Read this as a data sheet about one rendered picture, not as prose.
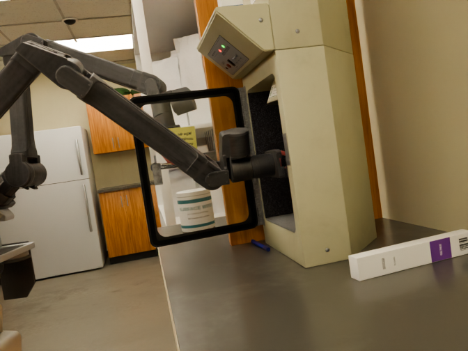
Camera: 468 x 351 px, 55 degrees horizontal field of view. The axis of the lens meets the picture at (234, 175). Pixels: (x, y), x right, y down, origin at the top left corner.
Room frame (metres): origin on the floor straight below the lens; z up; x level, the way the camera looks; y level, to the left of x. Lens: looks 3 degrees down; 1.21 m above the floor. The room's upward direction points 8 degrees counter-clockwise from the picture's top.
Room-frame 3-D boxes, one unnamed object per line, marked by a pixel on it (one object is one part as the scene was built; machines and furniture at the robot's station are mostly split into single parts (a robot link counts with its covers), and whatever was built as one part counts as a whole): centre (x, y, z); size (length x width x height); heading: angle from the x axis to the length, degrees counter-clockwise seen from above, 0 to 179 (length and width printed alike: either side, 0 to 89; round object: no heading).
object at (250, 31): (1.11, -0.04, 1.46); 0.32 x 0.12 x 0.10; 11
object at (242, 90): (1.26, -0.06, 1.19); 0.03 x 0.02 x 0.39; 11
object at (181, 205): (1.22, 0.10, 1.19); 0.30 x 0.01 x 0.40; 106
